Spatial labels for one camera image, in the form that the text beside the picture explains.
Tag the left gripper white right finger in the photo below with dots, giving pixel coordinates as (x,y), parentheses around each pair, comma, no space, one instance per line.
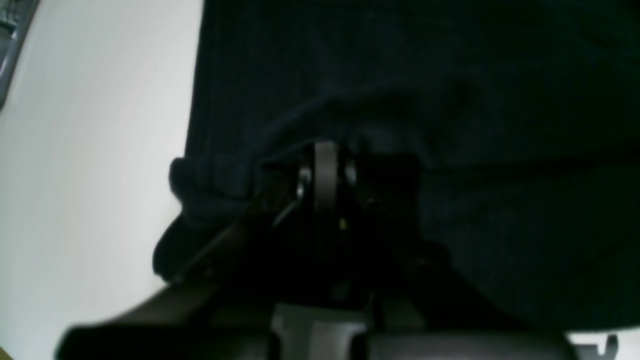
(326,179)

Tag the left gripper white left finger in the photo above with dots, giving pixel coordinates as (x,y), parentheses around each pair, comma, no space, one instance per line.
(218,307)

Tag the black T-shirt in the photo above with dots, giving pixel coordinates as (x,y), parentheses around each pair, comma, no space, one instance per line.
(520,116)

